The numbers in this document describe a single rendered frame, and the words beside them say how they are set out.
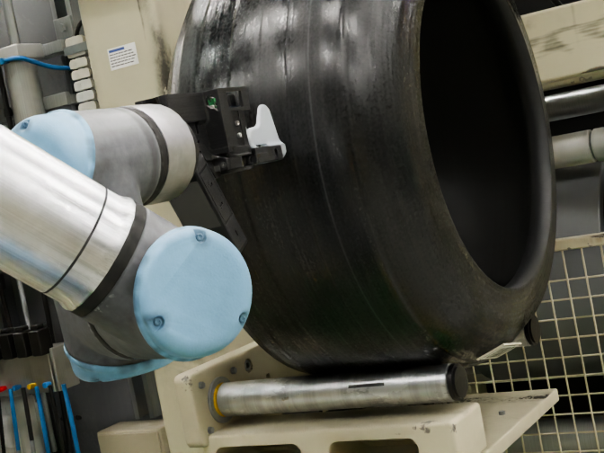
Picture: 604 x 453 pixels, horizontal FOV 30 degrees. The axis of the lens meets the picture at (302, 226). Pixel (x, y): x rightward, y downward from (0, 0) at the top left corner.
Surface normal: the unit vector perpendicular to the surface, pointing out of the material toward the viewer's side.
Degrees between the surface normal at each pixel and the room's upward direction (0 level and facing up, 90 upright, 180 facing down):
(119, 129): 61
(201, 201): 119
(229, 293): 90
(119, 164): 86
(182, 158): 101
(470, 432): 90
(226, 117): 90
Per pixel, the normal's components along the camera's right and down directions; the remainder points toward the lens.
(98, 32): -0.49, 0.15
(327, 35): -0.28, -0.29
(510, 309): 0.85, 0.04
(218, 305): 0.54, -0.07
